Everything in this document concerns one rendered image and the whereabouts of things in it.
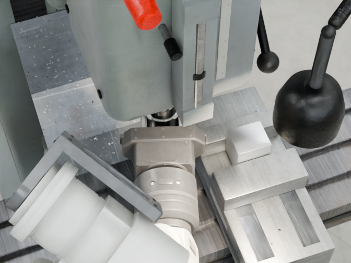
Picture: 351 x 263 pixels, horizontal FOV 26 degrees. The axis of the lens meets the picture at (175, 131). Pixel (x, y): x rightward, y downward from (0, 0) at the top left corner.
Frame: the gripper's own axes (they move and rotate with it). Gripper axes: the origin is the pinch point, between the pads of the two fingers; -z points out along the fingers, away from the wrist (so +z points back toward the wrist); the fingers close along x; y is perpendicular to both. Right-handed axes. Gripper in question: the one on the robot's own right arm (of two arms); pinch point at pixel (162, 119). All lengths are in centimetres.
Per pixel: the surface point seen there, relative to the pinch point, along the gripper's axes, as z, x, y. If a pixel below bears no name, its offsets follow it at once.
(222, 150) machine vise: -6.6, -10.5, 19.4
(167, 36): 11.5, -0.5, -31.5
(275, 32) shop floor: -119, -44, 116
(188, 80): 12.6, -2.8, -25.4
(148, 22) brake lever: 29, 1, -53
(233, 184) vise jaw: 2.4, -11.5, 15.9
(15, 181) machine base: -48, 42, 97
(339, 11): 17.7, -16.1, -41.2
